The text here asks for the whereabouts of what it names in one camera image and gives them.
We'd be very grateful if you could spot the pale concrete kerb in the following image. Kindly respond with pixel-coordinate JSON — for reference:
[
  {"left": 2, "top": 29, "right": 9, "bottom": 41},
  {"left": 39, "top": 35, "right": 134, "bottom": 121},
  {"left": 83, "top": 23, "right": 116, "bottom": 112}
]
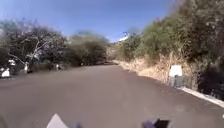
[{"left": 179, "top": 86, "right": 224, "bottom": 109}]

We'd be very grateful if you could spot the dry grass bank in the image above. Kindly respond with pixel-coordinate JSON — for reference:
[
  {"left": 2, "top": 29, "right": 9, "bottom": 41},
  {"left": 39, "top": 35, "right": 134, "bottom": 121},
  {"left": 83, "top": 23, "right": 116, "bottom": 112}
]
[{"left": 113, "top": 54, "right": 198, "bottom": 89}]

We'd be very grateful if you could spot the white and grey marker post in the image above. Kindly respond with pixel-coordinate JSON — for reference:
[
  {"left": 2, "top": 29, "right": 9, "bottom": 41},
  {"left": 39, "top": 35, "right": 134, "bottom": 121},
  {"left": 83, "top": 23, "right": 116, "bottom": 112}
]
[{"left": 168, "top": 64, "right": 184, "bottom": 88}]

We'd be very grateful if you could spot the grey asphalt road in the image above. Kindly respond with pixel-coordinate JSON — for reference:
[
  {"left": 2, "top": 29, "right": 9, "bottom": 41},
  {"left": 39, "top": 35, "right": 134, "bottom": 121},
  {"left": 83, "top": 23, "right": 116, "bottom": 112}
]
[{"left": 0, "top": 63, "right": 224, "bottom": 128}]

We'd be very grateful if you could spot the robot's own part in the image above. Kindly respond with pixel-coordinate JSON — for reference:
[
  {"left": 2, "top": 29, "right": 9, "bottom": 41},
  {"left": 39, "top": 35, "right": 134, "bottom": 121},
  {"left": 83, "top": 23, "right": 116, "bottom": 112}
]
[
  {"left": 45, "top": 113, "right": 69, "bottom": 128},
  {"left": 142, "top": 118, "right": 171, "bottom": 128}
]

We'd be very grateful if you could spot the row of trees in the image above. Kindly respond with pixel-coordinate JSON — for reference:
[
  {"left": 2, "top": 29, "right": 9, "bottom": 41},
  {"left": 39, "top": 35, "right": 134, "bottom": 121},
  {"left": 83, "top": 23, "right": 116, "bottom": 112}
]
[
  {"left": 113, "top": 0, "right": 224, "bottom": 101},
  {"left": 0, "top": 18, "right": 111, "bottom": 73}
]

